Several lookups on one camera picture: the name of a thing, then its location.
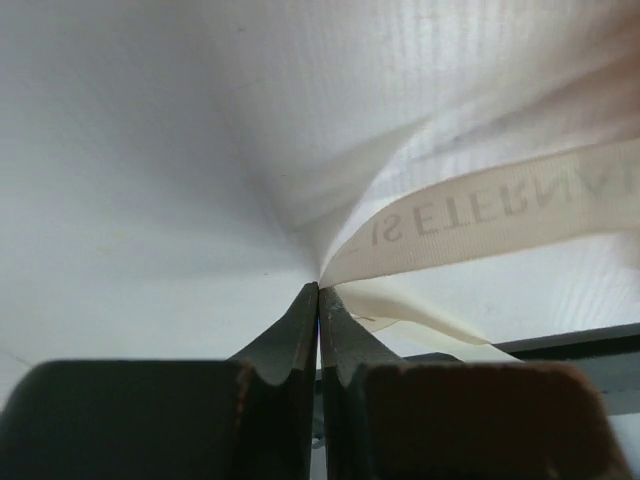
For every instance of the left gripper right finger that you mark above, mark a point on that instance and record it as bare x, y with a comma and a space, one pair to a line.
369, 435

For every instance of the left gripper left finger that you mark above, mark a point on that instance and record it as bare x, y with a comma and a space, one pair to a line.
247, 417

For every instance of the cream printed ribbon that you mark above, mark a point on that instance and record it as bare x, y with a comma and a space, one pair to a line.
496, 211

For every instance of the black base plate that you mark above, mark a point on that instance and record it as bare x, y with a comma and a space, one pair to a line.
464, 375

